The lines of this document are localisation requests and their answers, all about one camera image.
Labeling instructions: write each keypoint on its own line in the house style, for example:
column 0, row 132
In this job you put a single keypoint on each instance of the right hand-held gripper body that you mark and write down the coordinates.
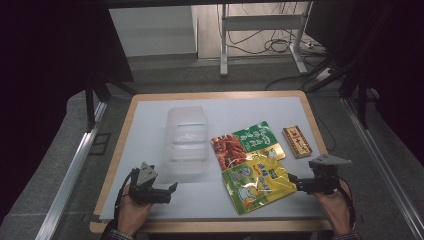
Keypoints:
column 325, row 176

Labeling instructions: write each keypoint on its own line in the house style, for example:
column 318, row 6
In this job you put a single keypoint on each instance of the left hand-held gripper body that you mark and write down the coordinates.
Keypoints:
column 145, row 175

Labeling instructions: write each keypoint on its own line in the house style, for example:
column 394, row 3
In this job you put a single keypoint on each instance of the yellow snack packet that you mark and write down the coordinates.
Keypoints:
column 256, row 185

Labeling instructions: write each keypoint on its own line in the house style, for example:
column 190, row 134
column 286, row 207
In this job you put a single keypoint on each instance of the clear plastic container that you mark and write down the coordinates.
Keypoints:
column 186, row 143

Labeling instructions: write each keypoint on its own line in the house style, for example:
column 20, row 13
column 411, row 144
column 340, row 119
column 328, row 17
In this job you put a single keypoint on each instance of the green and red snack packet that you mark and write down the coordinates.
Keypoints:
column 246, row 143

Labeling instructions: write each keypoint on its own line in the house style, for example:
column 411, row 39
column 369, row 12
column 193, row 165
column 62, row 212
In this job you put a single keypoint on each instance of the person's right hand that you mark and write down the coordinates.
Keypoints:
column 336, row 208

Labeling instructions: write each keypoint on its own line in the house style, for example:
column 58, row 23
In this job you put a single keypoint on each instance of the person's left hand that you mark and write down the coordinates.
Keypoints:
column 131, row 213

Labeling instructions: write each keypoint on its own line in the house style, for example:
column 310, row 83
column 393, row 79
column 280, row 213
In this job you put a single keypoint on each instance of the small red and yellow box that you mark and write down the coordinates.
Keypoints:
column 296, row 141

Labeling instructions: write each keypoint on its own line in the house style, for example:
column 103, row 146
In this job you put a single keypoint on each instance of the white table mat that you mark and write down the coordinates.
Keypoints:
column 146, row 133

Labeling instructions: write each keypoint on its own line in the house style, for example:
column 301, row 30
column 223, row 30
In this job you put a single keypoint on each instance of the black metal stand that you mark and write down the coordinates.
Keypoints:
column 90, row 103
column 361, row 96

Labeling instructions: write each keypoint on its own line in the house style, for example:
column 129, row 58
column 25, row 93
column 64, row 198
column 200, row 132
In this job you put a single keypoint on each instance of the white power strip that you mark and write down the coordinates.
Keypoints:
column 324, row 75

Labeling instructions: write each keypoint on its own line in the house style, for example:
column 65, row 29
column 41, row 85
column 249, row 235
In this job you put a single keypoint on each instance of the black curtain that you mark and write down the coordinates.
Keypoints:
column 40, row 83
column 400, row 66

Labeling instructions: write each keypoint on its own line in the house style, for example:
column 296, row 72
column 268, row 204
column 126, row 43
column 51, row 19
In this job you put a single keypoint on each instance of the white partition panel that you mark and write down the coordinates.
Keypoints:
column 150, row 30

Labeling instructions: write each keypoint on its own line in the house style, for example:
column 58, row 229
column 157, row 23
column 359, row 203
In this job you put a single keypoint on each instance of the black floor bracket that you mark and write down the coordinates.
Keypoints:
column 99, row 144

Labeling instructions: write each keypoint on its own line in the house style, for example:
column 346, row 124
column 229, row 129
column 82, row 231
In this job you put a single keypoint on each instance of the aluminium rail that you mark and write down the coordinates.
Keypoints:
column 70, row 180
column 383, row 160

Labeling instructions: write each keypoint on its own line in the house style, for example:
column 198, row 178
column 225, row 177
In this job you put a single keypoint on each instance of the white metal desk frame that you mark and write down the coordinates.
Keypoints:
column 260, row 21

